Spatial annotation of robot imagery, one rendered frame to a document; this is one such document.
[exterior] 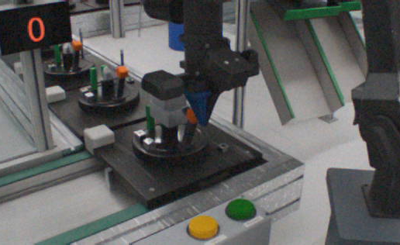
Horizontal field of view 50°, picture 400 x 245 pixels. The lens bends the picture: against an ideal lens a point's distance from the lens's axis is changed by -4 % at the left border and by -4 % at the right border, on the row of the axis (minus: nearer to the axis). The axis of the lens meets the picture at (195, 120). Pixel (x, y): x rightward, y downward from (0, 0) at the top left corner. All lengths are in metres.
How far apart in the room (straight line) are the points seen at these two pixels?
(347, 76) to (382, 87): 0.55
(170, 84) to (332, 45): 0.54
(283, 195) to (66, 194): 0.38
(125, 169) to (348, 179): 0.37
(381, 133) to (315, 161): 0.55
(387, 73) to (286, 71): 0.46
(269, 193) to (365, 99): 0.33
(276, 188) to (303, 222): 0.09
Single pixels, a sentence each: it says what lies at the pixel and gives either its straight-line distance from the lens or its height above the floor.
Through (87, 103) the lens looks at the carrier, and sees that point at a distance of 0.98.
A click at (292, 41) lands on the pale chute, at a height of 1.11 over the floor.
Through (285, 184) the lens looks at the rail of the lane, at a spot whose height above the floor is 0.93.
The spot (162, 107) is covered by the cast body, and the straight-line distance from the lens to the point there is 0.77.
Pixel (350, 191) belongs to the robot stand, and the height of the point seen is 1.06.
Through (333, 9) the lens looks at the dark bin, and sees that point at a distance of 0.88.
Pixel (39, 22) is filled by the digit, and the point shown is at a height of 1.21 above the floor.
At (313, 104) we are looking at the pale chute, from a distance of 0.93.
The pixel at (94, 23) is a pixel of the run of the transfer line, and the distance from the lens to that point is 1.99.
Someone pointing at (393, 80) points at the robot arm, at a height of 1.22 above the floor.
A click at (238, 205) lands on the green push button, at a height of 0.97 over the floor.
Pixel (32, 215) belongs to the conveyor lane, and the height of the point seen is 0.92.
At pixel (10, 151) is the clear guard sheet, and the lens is 0.87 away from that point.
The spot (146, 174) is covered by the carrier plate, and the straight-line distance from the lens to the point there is 0.75.
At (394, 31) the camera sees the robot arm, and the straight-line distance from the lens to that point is 0.49.
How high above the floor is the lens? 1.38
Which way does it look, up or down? 26 degrees down
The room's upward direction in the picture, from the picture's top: straight up
